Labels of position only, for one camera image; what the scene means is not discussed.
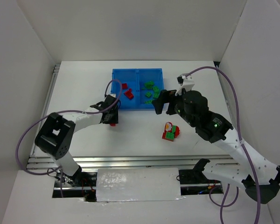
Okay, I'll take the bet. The white foil sheet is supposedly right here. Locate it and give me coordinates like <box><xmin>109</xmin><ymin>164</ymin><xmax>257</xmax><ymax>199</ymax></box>
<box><xmin>96</xmin><ymin>168</ymin><xmax>182</xmax><ymax>202</ymax></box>

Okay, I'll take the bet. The flower lego stack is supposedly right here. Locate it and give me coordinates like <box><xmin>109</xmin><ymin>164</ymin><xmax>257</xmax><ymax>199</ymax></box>
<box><xmin>164</xmin><ymin>122</ymin><xmax>180</xmax><ymax>138</ymax></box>

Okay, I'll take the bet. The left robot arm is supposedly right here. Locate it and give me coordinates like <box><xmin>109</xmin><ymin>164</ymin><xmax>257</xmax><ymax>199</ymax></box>
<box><xmin>35</xmin><ymin>94</ymin><xmax>121</xmax><ymax>186</ymax></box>

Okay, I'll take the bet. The red green lego stack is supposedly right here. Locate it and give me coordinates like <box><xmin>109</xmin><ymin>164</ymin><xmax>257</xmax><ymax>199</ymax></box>
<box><xmin>162</xmin><ymin>132</ymin><xmax>175</xmax><ymax>141</ymax></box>

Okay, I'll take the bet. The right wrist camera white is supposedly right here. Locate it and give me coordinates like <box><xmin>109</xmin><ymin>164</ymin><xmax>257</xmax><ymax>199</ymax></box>
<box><xmin>175</xmin><ymin>73</ymin><xmax>195</xmax><ymax>96</ymax></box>

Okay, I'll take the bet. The green 2x4 lego plate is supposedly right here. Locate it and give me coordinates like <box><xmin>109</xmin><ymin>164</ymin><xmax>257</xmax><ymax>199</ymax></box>
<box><xmin>144</xmin><ymin>98</ymin><xmax>154</xmax><ymax>105</ymax></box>

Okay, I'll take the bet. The blue two-compartment bin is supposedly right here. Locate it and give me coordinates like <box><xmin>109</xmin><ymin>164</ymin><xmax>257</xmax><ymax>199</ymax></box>
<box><xmin>111</xmin><ymin>68</ymin><xmax>164</xmax><ymax>110</ymax></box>

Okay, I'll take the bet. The green square lego brick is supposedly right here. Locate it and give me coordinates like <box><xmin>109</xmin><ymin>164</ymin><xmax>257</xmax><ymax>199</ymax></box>
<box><xmin>152</xmin><ymin>86</ymin><xmax>160</xmax><ymax>99</ymax></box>

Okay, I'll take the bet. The green stepped lego brick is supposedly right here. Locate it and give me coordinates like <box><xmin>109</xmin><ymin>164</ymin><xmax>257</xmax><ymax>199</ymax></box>
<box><xmin>140</xmin><ymin>81</ymin><xmax>154</xmax><ymax>90</ymax></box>

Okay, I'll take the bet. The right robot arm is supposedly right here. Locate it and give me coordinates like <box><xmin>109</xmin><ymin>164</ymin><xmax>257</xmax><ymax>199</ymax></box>
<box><xmin>152</xmin><ymin>90</ymin><xmax>280</xmax><ymax>204</ymax></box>

